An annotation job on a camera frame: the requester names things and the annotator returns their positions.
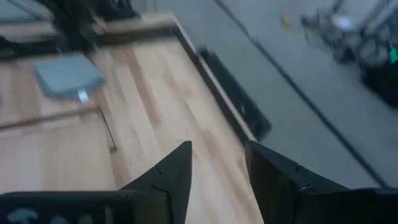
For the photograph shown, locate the wooden shelf with black legs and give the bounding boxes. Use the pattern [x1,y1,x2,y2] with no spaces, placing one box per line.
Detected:
[0,103,118,194]

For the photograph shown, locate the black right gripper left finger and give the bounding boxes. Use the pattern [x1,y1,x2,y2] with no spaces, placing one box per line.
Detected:
[119,140,193,224]

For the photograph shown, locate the grey folded cloth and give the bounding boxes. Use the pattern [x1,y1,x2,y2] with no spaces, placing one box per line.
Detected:
[33,52,107,104]

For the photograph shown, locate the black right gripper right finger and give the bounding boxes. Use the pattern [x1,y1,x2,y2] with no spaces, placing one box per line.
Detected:
[244,139,349,224]

